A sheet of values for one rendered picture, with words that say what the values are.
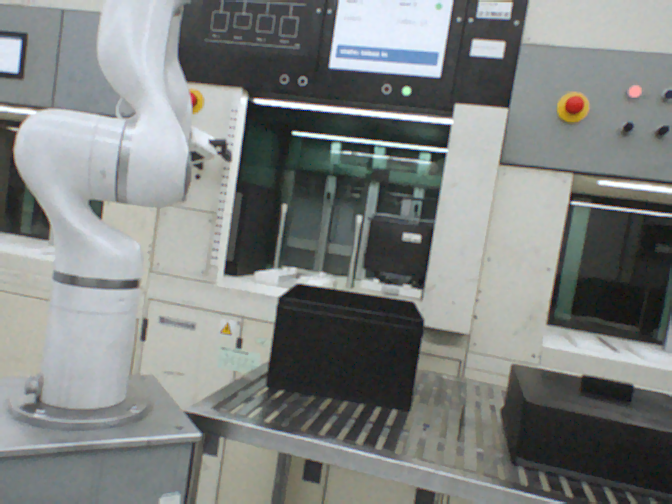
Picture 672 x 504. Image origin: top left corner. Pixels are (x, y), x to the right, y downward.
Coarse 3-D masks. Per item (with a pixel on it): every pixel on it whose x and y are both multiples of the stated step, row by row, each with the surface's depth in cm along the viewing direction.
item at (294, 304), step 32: (320, 288) 132; (288, 320) 106; (320, 320) 105; (352, 320) 105; (384, 320) 104; (416, 320) 104; (288, 352) 106; (320, 352) 105; (352, 352) 105; (384, 352) 105; (416, 352) 104; (288, 384) 106; (320, 384) 106; (352, 384) 105; (384, 384) 105
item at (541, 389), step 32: (512, 384) 106; (544, 384) 100; (576, 384) 103; (608, 384) 97; (512, 416) 99; (544, 416) 87; (576, 416) 85; (608, 416) 86; (640, 416) 88; (512, 448) 92; (544, 448) 87; (576, 448) 86; (608, 448) 85; (640, 448) 84; (608, 480) 85; (640, 480) 84
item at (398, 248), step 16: (384, 224) 196; (400, 224) 194; (368, 240) 197; (384, 240) 196; (400, 240) 194; (416, 240) 193; (368, 256) 197; (384, 256) 196; (400, 256) 195; (416, 256) 193; (384, 272) 196; (400, 272) 195; (416, 272) 193
